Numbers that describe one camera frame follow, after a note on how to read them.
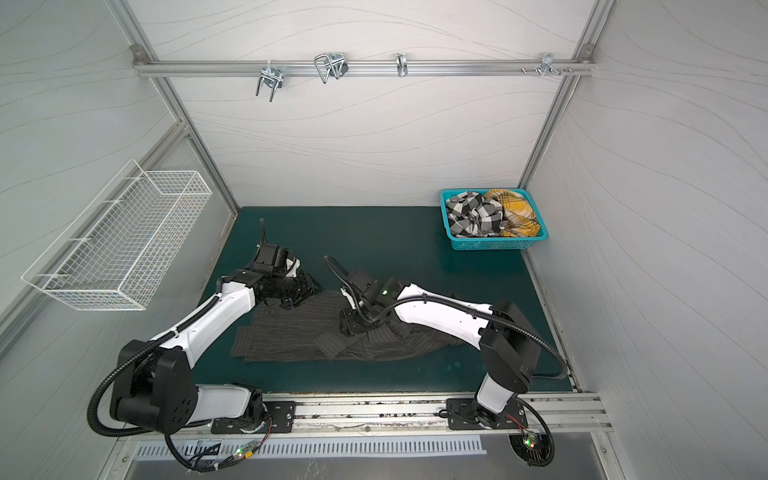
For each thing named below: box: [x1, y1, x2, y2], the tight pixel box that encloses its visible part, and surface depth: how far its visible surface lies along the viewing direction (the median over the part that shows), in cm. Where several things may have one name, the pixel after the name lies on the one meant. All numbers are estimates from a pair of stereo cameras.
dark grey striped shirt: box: [231, 290, 469, 363], surface depth 85 cm
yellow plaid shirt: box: [484, 189, 541, 238], surface depth 106 cm
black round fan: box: [507, 422, 555, 468], surface depth 73 cm
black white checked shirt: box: [446, 191, 508, 238], surface depth 107 cm
